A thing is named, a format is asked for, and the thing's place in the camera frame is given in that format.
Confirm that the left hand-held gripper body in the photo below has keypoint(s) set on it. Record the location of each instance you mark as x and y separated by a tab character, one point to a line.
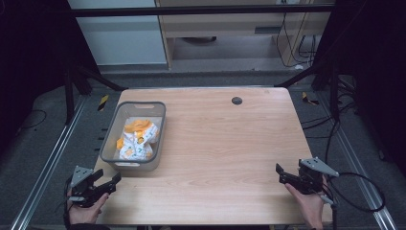
81	191

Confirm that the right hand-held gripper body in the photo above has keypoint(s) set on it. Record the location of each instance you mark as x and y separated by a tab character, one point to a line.
311	180

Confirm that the grey plastic basket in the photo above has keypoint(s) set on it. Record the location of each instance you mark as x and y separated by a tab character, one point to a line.
110	150

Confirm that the white and orange cloth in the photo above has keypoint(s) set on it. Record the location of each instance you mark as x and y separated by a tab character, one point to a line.
137	142

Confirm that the person's left hand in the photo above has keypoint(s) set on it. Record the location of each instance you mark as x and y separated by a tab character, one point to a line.
84	214

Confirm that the person's right hand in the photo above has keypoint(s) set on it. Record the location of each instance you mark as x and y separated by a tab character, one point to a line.
311	207

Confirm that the black and yellow tape strip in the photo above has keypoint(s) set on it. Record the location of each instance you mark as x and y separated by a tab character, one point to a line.
309	99
102	103

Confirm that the dark round table grommet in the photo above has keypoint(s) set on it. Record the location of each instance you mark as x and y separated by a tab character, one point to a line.
236	101

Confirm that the black metal stand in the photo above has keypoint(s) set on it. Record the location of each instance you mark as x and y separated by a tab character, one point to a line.
334	96
69	96

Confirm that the white cabinet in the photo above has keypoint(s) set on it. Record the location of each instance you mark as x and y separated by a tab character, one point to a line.
121	38

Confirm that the light wooden desk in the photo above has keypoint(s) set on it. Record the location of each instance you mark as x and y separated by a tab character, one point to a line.
217	27

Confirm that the aluminium floor rail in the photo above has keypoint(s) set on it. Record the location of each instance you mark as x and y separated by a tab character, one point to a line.
48	166
355	166

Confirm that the black horizontal frame bar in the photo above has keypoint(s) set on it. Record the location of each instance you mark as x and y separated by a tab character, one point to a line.
191	10

